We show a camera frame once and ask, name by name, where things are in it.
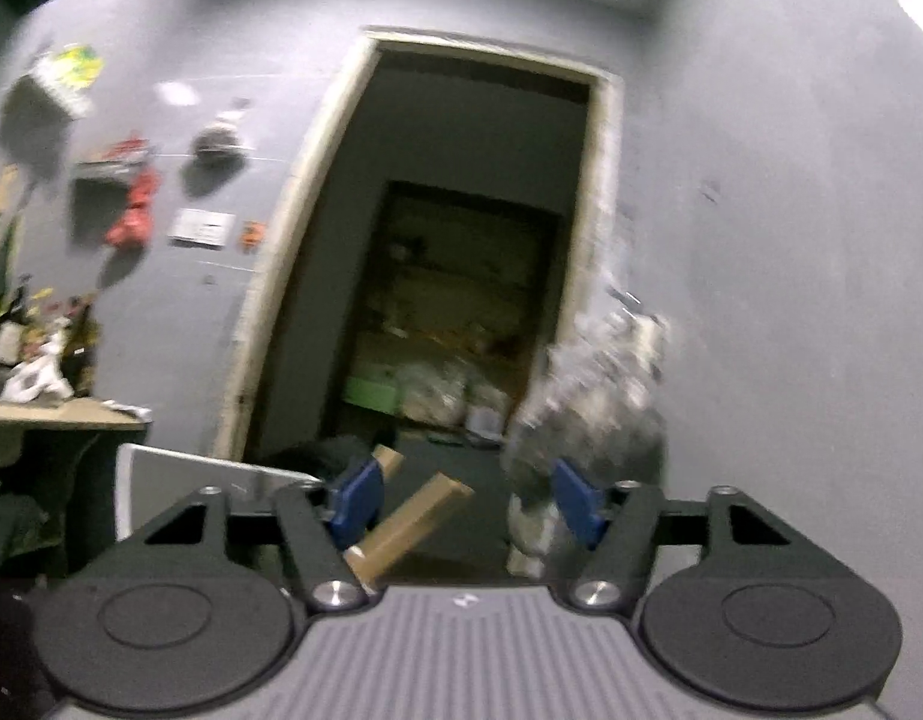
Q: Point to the white crumpled bag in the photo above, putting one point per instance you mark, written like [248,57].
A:
[38,379]

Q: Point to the dark hanging bag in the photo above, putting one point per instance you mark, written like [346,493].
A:
[217,139]

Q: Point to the green box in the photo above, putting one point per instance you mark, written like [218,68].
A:
[371,395]

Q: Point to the white switch plate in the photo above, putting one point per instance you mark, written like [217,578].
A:
[201,228]

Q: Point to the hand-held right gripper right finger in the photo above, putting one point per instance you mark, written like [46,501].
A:
[577,502]

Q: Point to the white perforated utensil basket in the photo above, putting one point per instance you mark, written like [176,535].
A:
[161,480]

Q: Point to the black plastic bag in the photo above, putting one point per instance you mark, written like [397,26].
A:
[319,457]

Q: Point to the wooden shelf unit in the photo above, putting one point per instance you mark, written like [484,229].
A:
[461,277]

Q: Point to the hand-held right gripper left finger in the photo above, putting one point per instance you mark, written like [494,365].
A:
[356,499]

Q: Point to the orange wall hook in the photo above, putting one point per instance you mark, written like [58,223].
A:
[253,234]

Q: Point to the clear plastic bag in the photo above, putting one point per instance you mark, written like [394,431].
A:
[596,405]

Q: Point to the clear food bag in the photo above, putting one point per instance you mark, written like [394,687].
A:
[431,394]

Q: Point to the small white box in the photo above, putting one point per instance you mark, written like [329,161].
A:
[485,418]

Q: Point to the green yellow hanging packet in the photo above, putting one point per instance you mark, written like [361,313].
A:
[68,75]

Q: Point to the red mesh bag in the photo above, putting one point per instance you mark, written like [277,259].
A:
[135,225]

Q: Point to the wooden side shelf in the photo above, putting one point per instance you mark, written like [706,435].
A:
[56,415]

